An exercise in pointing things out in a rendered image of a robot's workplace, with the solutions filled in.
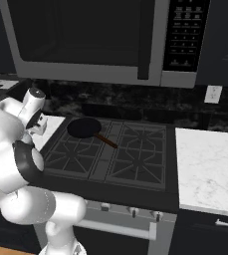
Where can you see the microwave door with dark window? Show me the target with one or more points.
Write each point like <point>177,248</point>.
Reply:
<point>85,71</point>

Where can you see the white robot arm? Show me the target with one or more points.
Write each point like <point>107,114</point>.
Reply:
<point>16,196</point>

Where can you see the dark base cupboard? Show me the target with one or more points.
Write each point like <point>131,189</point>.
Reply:
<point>9,234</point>

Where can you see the black stove with hob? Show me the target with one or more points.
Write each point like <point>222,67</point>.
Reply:
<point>138,186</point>

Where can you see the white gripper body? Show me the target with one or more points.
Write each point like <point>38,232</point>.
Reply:
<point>41,129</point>

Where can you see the white wall outlet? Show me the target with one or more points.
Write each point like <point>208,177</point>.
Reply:
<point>213,94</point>

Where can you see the dark drawer front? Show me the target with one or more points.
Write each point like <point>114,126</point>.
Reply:
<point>201,237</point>

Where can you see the silver microwave oven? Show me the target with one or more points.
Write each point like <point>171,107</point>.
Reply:
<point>178,78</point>

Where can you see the silver stove knob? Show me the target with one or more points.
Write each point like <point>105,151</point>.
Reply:
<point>132,211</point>
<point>105,206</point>
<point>157,216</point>

